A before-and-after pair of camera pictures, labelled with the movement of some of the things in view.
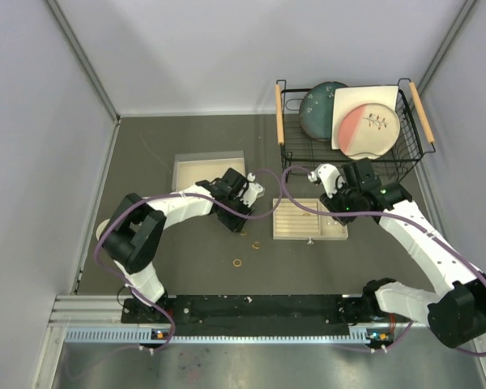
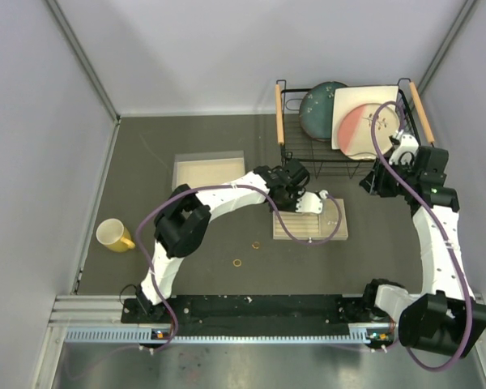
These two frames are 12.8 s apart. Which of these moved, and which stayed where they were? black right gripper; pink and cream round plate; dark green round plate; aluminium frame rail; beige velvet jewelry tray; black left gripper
Moved: black left gripper; black right gripper
Stayed: beige velvet jewelry tray; aluminium frame rail; pink and cream round plate; dark green round plate
